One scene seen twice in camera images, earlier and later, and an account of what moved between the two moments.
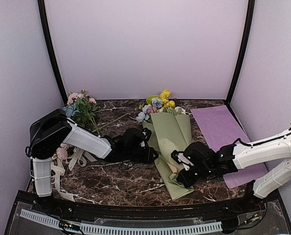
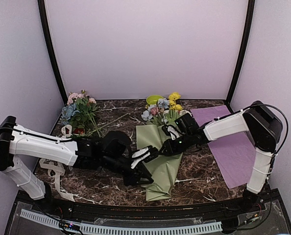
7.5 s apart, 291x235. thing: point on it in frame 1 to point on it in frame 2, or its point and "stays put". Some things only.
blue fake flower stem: (156, 102) to (146, 114)
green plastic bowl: (149, 99) stays put
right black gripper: (187, 182) to (171, 148)
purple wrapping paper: (222, 131) stays put
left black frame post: (41, 6) stays put
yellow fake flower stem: (166, 103) to (173, 105)
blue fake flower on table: (71, 109) stays put
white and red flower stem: (179, 108) to (183, 112)
